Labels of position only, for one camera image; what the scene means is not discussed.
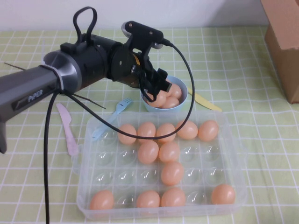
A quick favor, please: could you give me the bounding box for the black zip tie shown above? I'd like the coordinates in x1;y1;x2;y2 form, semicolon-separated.
70;93;107;110
3;62;25;70

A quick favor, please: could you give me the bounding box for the yellow plastic knife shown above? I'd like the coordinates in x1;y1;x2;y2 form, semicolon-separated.
188;86;222;112

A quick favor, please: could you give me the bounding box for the white zip tie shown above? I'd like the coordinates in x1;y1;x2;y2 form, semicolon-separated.
41;64;66;94

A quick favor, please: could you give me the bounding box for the clear plastic egg box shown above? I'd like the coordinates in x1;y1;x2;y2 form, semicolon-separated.
71;111;248;221

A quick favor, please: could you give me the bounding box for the green checked tablecloth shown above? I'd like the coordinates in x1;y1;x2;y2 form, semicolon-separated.
0;26;299;224

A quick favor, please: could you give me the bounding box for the short black looped cable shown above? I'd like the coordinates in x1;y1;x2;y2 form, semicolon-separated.
73;6;98;44

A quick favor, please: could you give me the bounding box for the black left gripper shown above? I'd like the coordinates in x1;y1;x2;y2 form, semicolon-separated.
111;45;173;101

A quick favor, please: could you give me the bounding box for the pink plastic knife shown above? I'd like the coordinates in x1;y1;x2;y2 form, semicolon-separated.
56;103;79;156

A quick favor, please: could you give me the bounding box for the light blue plastic fork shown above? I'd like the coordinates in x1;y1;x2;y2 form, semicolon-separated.
91;98;134;142

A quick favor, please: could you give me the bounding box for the light blue bowl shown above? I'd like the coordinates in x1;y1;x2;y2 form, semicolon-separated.
141;75;188;113

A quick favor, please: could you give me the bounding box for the brown cardboard box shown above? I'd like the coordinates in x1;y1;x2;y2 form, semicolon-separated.
260;0;299;105

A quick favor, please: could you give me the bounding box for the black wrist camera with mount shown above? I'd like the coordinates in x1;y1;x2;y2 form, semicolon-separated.
121;20;164;62

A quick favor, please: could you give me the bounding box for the long black camera cable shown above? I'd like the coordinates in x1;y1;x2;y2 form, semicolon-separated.
43;41;196;224

